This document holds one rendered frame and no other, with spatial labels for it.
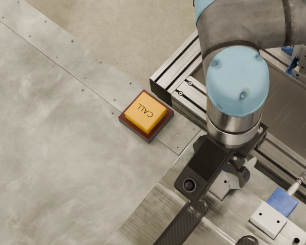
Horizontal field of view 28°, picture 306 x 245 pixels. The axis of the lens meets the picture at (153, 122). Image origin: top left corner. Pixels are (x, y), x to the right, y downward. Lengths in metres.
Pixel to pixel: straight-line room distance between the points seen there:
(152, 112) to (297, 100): 0.81
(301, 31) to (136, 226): 0.45
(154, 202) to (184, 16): 1.31
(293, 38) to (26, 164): 0.62
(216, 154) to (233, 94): 0.19
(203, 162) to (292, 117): 1.00
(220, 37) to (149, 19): 1.51
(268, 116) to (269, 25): 1.09
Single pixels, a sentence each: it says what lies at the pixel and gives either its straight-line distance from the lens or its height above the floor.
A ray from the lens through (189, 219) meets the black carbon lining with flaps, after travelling 1.06.
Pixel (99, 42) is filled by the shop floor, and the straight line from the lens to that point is 2.26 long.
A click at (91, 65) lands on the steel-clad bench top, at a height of 0.80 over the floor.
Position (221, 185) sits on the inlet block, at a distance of 1.04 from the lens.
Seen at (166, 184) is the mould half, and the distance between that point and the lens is 1.07.
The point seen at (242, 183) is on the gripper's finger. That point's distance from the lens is 0.98.
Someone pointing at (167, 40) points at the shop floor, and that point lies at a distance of 2.24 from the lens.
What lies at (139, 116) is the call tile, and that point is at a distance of 1.18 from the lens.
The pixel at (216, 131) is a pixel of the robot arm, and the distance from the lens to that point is 0.83.
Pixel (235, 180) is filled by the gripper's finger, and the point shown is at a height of 0.97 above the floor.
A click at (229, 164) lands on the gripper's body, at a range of 0.93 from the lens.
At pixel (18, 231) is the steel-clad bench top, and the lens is 1.19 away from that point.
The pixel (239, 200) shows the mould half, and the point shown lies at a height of 0.89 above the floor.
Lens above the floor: 1.91
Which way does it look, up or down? 66 degrees down
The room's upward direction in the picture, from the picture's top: 9 degrees counter-clockwise
